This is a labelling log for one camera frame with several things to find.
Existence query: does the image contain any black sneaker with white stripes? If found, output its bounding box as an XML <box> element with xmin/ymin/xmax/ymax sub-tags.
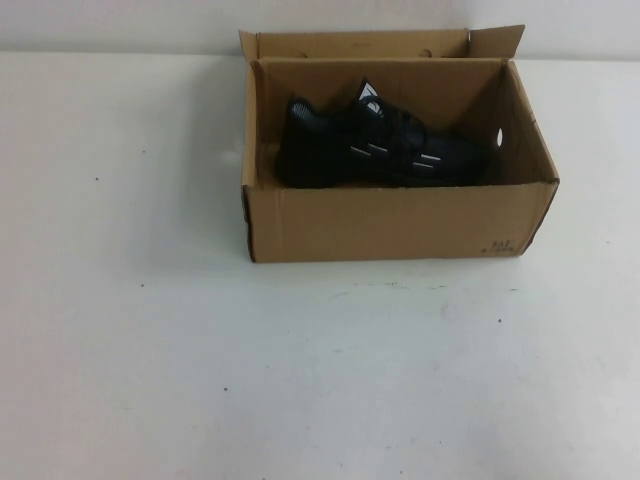
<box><xmin>276</xmin><ymin>76</ymin><xmax>496</xmax><ymax>190</ymax></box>

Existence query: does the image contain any brown cardboard shoe box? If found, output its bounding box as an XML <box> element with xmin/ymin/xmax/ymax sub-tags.
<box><xmin>238</xmin><ymin>28</ymin><xmax>561</xmax><ymax>264</ymax></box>

